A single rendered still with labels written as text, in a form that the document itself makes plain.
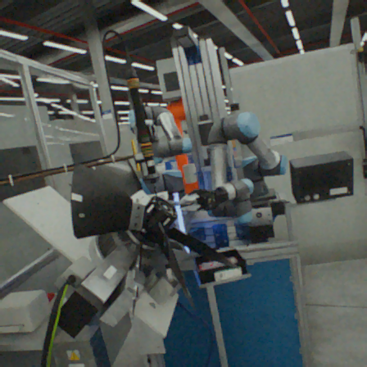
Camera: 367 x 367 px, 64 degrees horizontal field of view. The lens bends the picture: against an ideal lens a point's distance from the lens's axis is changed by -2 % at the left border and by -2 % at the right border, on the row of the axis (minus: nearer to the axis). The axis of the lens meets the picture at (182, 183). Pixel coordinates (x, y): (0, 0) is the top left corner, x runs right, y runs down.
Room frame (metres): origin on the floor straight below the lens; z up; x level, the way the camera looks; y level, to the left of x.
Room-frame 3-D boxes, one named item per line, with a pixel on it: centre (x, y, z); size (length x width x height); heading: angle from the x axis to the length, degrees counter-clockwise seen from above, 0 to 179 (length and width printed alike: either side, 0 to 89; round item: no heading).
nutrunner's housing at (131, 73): (1.15, 0.11, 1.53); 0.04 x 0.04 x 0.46
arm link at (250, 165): (1.78, -0.44, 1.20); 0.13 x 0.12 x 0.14; 51
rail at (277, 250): (1.49, -0.06, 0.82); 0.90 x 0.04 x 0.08; 79
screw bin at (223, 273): (1.31, -0.10, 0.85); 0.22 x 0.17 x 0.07; 94
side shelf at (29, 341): (1.14, 0.67, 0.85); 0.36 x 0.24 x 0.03; 169
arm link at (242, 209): (1.36, -0.24, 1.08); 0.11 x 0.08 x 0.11; 51
